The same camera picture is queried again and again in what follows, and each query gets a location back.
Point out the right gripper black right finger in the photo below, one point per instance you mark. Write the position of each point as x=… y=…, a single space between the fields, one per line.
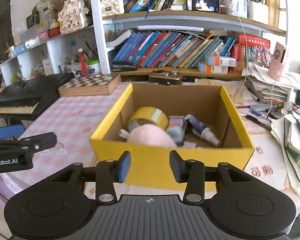
x=191 y=172

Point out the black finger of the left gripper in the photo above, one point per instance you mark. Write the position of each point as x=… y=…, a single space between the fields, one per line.
x=11 y=131
x=39 y=142

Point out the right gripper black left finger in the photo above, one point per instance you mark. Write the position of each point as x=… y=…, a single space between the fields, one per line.
x=109 y=172

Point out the grey purple toy truck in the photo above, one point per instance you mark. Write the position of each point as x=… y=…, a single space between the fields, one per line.
x=176 y=129

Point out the pink plush toy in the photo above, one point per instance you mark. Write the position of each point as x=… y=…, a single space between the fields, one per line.
x=150 y=135

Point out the yellow packing tape roll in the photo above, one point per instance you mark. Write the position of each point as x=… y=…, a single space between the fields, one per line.
x=148 y=115

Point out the black Yamaha keyboard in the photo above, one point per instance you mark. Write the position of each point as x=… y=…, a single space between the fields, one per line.
x=27 y=100

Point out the yellow cardboard box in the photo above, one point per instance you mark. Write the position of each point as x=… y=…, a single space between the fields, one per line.
x=211 y=105

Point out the pink checkered tablecloth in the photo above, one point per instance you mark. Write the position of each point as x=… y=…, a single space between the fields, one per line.
x=87 y=130

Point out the wooden chessboard box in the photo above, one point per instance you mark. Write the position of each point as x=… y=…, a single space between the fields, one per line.
x=92 y=85

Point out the white jar green lid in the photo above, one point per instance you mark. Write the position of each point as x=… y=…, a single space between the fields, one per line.
x=93 y=66

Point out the dark wooden small box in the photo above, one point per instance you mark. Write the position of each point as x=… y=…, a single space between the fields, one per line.
x=165 y=77

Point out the black stapler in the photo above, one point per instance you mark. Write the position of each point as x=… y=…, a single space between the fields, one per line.
x=122 y=66

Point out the orange white medicine box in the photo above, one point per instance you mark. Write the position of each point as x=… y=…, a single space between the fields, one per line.
x=220 y=61

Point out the red book on top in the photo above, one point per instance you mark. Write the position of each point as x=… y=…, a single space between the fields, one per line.
x=251 y=40

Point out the white quilted handbag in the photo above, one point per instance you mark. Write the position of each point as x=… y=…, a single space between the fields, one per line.
x=112 y=7

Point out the smartphone on shelf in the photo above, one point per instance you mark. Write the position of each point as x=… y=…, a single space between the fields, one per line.
x=203 y=5

